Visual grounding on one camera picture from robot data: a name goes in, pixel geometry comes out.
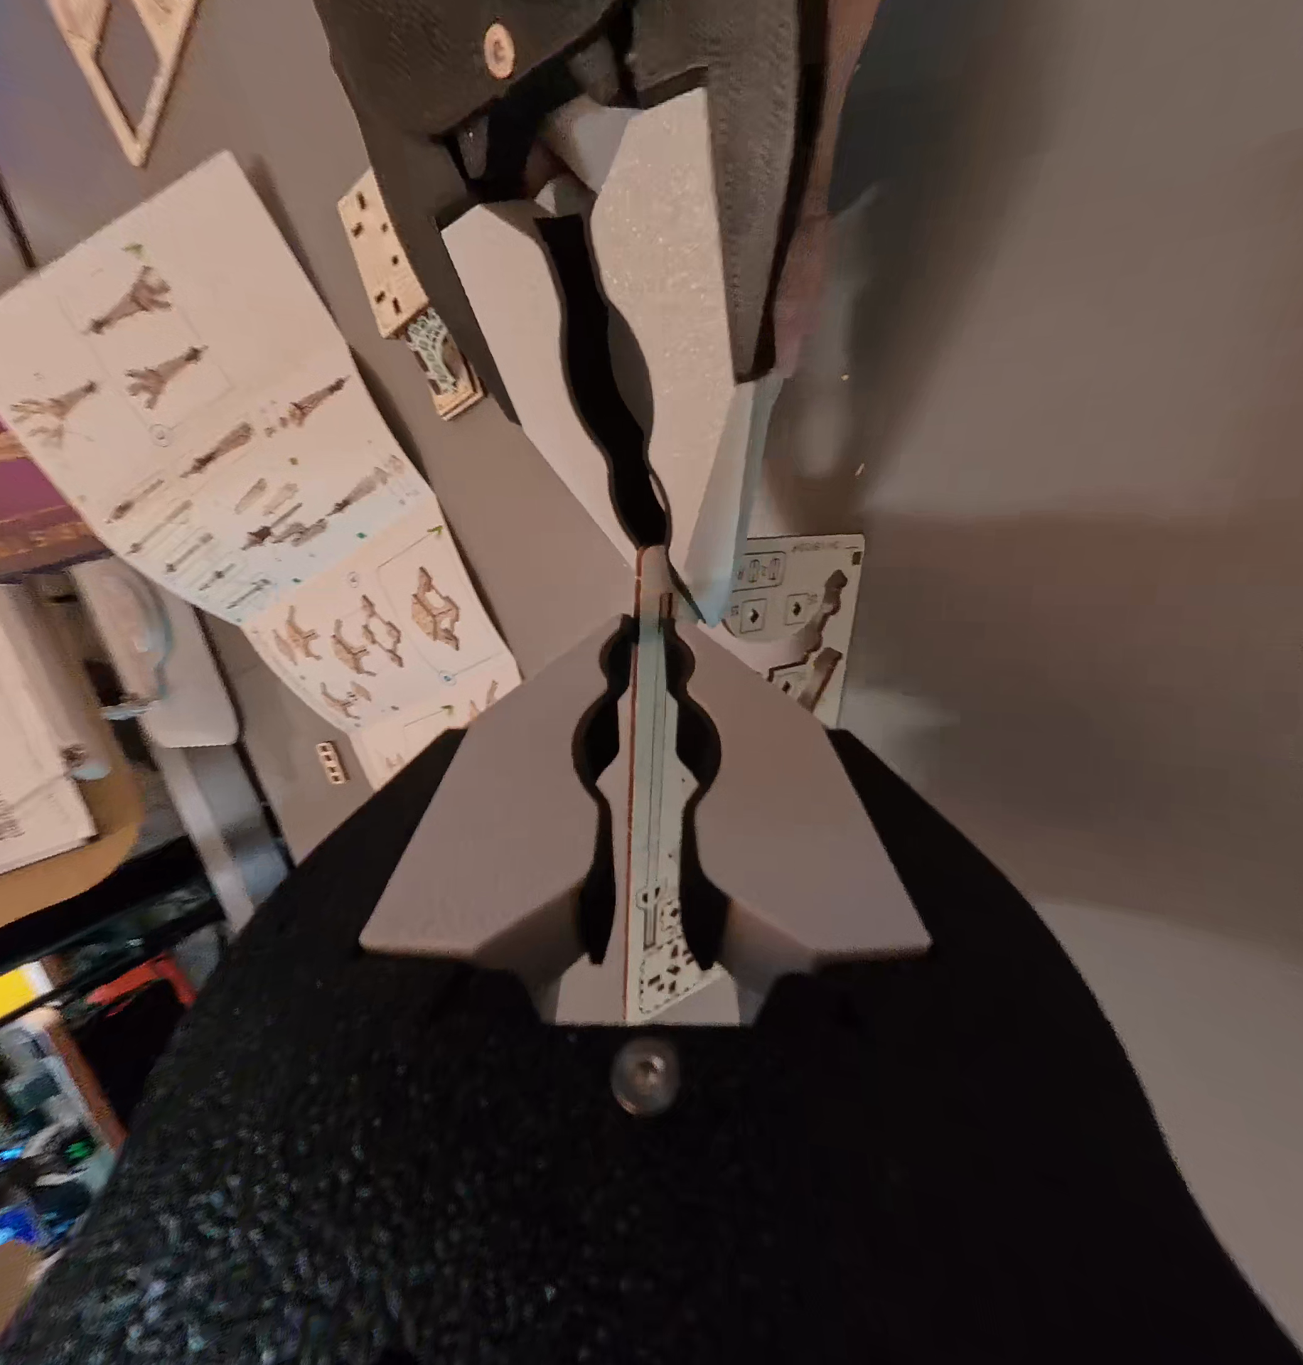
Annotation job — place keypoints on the brown clipboard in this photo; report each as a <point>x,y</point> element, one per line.
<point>96,853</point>

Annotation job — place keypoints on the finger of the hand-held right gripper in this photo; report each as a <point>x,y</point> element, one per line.
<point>672,267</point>
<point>512,320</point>

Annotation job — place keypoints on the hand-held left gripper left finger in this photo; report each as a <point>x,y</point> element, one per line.
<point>491,843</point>

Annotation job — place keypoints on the purple puzzle box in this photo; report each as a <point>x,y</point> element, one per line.
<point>11,501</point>

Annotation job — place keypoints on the small slotted wooden piece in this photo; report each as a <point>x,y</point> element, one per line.
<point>332,762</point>

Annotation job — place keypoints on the wooden parts sheet round cutouts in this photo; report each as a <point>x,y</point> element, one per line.
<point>651,747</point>

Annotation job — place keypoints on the folded assembly instruction booklet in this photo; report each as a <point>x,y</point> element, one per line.
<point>235,480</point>

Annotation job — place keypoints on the square wooden frame piece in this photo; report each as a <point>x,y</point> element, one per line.
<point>88,64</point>

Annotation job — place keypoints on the wooden tower base model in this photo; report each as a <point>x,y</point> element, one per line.
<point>395,277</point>

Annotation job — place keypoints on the wooden parts sheet leg cutouts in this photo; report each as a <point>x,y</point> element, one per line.
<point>779,608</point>

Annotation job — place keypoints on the person's right hand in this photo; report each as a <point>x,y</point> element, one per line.
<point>802,309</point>

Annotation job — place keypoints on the grey desk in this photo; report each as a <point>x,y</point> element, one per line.
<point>1088,533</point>

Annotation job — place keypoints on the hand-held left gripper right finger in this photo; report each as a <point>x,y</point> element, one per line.
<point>811,843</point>

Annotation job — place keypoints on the printed instruction sheet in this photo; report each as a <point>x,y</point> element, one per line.
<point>11,747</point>

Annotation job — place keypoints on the white monitor stand base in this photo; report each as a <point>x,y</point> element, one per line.
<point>181,683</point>

